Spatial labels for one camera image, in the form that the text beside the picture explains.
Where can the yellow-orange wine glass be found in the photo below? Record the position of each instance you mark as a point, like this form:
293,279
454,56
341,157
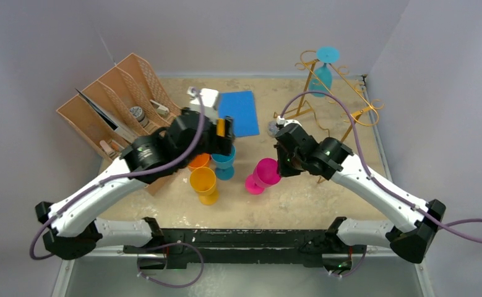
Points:
221,127

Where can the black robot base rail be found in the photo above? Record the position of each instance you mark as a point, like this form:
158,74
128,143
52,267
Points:
311,248

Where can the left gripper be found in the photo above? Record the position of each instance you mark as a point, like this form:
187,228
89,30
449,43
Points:
219,144

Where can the dark folder in organizer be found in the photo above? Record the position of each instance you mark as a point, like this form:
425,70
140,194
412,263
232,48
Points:
116,125

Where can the teal wine glass front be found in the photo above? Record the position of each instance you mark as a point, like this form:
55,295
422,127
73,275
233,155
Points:
224,169

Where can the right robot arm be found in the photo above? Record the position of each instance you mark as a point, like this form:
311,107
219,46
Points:
411,223

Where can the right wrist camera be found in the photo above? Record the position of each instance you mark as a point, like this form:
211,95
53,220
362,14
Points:
281,122

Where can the white stapler in organizer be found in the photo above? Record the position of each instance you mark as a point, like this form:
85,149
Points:
162,110

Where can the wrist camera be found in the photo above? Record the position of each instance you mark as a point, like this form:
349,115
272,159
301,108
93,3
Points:
281,122
206,101

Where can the small clear glitter ball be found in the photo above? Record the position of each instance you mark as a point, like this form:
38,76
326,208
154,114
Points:
272,129

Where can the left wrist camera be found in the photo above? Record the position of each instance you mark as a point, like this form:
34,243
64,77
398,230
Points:
206,101

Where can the magenta wine glass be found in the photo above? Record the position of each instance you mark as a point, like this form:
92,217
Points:
264,175

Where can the pink desk file organizer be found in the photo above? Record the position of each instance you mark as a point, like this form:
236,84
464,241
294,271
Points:
132,82

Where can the yellow wine glass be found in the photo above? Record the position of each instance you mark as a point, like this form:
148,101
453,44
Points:
204,183

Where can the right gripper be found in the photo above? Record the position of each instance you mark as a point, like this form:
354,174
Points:
284,154

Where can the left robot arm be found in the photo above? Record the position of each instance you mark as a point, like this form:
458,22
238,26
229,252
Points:
72,227

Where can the orange wine glass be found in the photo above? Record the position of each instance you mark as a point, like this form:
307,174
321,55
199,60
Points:
199,161

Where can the teal wine glass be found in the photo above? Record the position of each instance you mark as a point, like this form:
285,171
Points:
322,81
224,169

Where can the blue rectangular card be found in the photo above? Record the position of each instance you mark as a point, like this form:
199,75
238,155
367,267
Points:
242,108

